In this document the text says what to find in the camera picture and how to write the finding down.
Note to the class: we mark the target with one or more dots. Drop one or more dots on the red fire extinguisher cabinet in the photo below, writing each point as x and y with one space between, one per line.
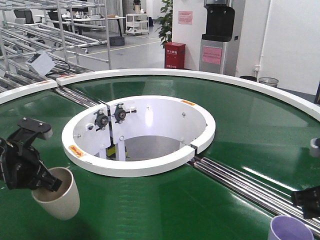
174 55

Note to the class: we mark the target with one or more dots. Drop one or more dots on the steel conveyor rollers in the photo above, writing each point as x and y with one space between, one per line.
77 97
254 190

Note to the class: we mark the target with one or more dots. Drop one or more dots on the steel roller rack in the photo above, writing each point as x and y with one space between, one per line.
19 41

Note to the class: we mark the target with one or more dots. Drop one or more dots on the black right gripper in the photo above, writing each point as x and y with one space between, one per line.
309 199

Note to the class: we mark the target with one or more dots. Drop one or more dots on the white outer conveyor rim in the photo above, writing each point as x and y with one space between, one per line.
286 97

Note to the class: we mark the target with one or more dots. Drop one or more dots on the pink wall notice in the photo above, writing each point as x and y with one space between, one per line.
185 17

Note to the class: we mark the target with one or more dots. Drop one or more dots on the wire mesh waste basket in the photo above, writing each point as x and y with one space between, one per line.
269 81

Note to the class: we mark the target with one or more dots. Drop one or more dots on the lavender plastic cup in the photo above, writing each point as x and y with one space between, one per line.
284 227

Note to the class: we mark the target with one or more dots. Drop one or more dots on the green potted plant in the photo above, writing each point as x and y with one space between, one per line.
166 22

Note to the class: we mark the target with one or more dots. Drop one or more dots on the steel conveyor rollers left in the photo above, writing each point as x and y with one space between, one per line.
77 97

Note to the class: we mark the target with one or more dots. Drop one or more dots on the white trolley cart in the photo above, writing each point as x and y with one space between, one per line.
137 23

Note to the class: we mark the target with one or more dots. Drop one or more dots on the grey control box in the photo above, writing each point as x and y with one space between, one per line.
40 63

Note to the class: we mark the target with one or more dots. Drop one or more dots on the green circular conveyor belt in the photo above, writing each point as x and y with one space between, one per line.
256 134

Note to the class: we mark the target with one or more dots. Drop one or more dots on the steel conveyor rollers right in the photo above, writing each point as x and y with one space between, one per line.
254 190

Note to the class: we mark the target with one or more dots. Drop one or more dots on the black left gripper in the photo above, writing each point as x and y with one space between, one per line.
26 171

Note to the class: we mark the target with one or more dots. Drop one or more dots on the black silver water dispenser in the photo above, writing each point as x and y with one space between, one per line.
219 46

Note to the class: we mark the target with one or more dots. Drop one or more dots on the beige plastic cup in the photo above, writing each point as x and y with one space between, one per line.
63 204

